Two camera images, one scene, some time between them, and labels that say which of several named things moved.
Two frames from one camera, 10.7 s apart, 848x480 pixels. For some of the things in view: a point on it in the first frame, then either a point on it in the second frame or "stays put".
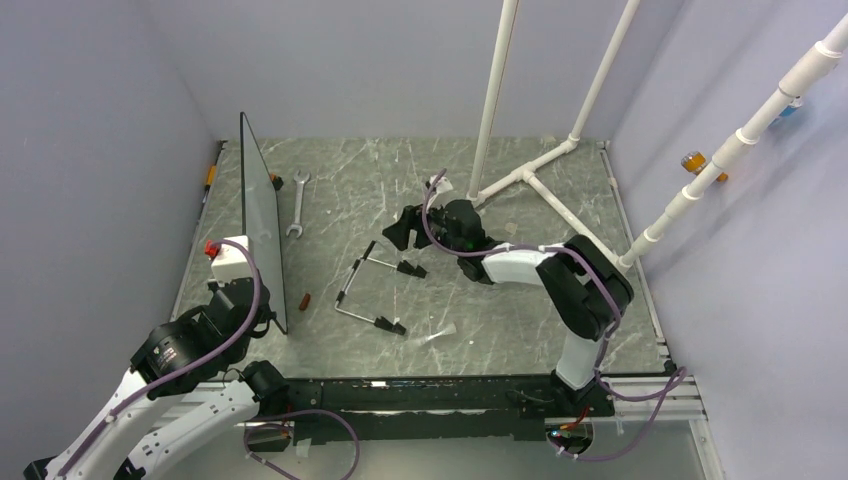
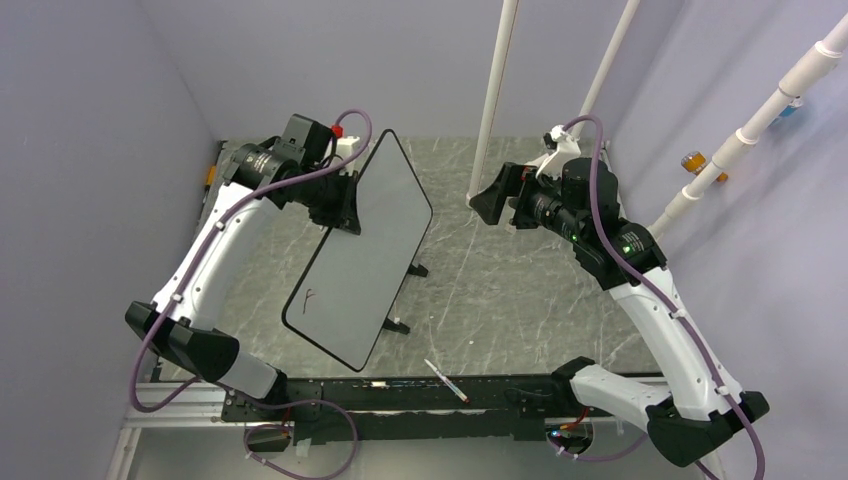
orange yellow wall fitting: [695, 161] stays put
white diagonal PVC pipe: [808, 71] stays put
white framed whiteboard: [259, 225] → [346, 297]
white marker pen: [432, 336] → [446, 380]
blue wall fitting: [792, 107] stays put
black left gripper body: [269, 314] → [330, 199]
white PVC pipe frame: [477, 193] stays put
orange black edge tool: [210, 178] stays put
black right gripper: [398, 234] → [512, 180]
